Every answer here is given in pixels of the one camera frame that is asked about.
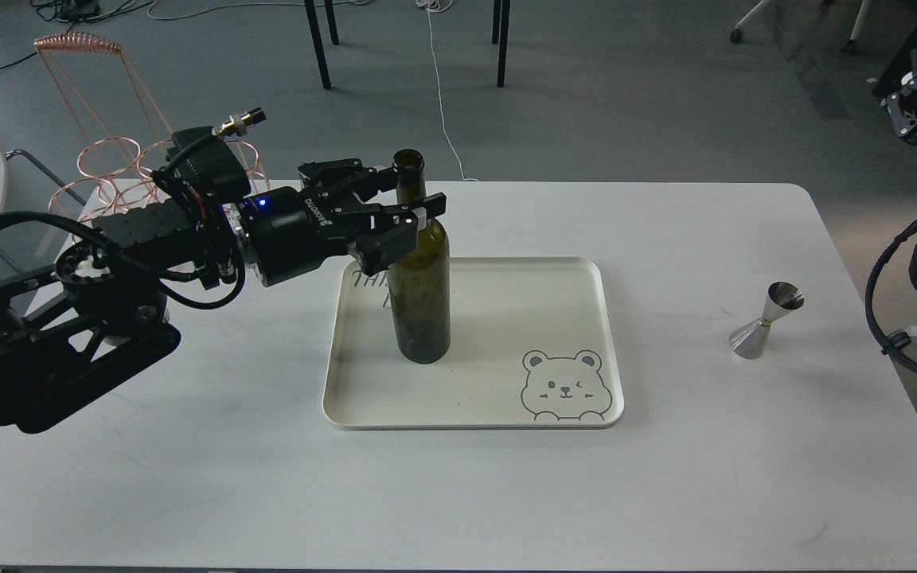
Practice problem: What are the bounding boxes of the dark green wine bottle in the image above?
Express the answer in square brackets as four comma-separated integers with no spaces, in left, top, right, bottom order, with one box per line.
[388,149,452,365]

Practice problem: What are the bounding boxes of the silver steel jigger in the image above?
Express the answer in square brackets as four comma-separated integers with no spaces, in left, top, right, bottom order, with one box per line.
[728,282,805,360]

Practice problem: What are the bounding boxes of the copper wire bottle rack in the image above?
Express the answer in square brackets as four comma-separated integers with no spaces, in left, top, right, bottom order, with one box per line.
[33,33,270,224]

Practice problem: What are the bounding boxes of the black table legs left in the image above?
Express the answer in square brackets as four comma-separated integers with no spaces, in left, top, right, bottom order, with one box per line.
[303,0,341,91]

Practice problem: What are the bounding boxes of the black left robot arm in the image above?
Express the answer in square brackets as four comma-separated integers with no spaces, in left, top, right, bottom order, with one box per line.
[0,159,447,433]

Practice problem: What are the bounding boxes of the black table legs right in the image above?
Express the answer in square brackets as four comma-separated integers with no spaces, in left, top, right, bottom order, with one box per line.
[490,0,512,88]

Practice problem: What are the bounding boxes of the white office chair base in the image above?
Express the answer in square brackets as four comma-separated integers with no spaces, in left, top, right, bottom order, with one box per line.
[729,0,873,55]

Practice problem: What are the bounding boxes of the black cables on floor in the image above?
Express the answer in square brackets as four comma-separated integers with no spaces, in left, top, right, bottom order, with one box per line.
[29,0,157,23]

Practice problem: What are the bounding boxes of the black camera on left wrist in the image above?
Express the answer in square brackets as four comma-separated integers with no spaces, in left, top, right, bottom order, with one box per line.
[150,107,266,204]

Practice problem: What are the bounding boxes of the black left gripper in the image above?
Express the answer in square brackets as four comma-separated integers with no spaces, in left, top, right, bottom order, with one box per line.
[237,159,447,287]

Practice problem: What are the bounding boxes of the white cable on floor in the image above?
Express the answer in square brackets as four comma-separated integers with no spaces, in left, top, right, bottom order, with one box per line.
[415,0,479,182]

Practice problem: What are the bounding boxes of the cream tray with bear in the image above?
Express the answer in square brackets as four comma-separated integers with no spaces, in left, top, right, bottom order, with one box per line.
[322,257,625,431]

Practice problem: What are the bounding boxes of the black table legs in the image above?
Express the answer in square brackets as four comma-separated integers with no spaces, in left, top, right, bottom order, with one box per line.
[490,0,512,88]
[303,0,341,91]

